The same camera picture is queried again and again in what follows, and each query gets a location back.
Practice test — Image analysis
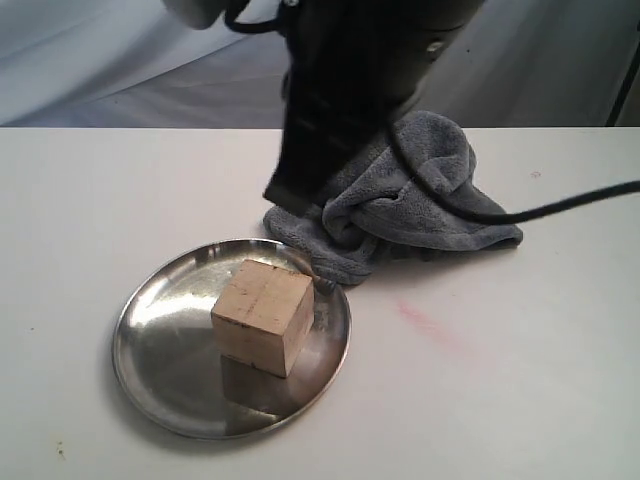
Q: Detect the round stainless steel plate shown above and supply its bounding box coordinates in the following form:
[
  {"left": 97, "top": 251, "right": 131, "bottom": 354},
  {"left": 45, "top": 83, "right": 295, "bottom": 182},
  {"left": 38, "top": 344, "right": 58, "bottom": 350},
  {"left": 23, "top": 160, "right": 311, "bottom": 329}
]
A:
[{"left": 111, "top": 238, "right": 352, "bottom": 440}]

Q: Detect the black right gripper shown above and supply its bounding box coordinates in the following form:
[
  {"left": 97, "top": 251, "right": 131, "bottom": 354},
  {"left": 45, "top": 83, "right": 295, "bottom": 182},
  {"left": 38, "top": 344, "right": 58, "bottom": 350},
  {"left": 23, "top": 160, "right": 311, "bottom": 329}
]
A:
[{"left": 263, "top": 29, "right": 395, "bottom": 215}]

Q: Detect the grey-blue fleece towel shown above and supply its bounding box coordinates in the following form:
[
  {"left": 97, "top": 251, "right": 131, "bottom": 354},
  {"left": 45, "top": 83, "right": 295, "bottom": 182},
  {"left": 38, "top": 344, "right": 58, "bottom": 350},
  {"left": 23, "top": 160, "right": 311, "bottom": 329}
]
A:
[{"left": 263, "top": 111, "right": 524, "bottom": 286}]

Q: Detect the white backdrop sheet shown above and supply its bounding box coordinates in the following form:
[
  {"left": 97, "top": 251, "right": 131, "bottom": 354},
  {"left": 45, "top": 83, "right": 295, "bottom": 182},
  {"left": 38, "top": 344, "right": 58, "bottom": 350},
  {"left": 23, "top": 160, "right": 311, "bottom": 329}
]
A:
[{"left": 1, "top": 1, "right": 639, "bottom": 129}]

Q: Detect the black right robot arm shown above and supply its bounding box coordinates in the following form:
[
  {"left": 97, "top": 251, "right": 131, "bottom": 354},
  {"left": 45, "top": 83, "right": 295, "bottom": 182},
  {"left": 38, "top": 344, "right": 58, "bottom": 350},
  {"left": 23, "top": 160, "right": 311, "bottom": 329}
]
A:
[{"left": 264, "top": 0, "right": 481, "bottom": 215}]

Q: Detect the pale wooden cube block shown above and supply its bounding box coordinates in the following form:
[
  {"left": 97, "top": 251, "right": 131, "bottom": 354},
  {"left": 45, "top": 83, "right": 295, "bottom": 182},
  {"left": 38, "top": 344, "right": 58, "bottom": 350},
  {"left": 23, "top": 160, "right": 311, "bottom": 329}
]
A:
[{"left": 211, "top": 260, "right": 314, "bottom": 378}]

